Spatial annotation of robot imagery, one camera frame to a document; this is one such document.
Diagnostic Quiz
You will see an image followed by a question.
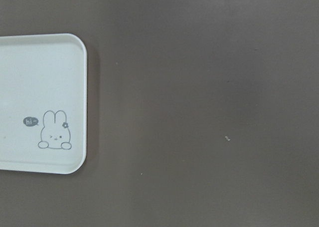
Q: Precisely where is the white rabbit tray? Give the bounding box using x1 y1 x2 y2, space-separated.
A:
0 33 87 174

